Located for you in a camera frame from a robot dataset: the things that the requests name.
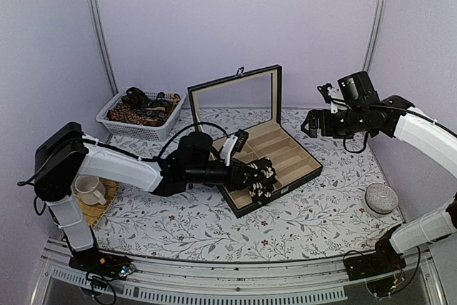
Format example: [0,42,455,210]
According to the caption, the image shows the white plastic basket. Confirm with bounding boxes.
[96,87,186,141]

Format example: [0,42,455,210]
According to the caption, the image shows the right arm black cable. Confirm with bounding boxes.
[342,104,457,152]

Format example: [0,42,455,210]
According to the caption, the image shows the white ceramic mug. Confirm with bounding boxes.
[74,175,107,206]

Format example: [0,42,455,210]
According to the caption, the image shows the metal frame post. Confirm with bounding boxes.
[87,0,119,96]
[363,0,388,73]

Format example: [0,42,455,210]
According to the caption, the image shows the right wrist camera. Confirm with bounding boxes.
[317,83,339,114]

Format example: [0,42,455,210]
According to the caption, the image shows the woven bamboo tray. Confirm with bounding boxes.
[76,179,119,229]

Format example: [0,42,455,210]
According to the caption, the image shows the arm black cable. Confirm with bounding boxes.
[16,121,229,216]
[342,104,457,152]

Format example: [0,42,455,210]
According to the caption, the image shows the left metal frame post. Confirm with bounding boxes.
[87,0,119,96]

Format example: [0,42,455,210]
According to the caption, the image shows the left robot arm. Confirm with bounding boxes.
[26,122,249,276]

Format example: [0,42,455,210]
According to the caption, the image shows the floral tablecloth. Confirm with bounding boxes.
[94,109,403,262]

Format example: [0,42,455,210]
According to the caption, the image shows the black floral tie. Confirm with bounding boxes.
[244,157,277,205]

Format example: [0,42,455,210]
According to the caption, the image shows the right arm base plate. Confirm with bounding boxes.
[343,250,406,281]

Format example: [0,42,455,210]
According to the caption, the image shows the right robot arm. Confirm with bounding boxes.
[301,71,456,274]

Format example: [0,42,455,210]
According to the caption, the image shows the brown patterned ties pile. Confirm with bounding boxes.
[107,87,181,127]

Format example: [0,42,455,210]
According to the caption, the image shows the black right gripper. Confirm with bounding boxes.
[302,106,368,139]

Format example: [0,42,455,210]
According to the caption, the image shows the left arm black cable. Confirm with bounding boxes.
[16,121,229,216]

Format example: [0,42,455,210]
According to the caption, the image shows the patterned round bowl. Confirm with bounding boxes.
[364,183,398,215]

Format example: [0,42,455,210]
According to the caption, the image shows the right metal frame post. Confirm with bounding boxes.
[363,0,388,73]

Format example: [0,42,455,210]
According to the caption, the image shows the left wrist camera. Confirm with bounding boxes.
[219,129,249,166]

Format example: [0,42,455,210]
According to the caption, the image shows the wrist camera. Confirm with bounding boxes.
[317,83,339,114]
[219,129,249,166]

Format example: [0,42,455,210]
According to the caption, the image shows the black compartment storage box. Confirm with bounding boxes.
[188,65,323,201]

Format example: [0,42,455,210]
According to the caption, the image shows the aluminium front rail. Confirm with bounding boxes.
[31,239,451,304]

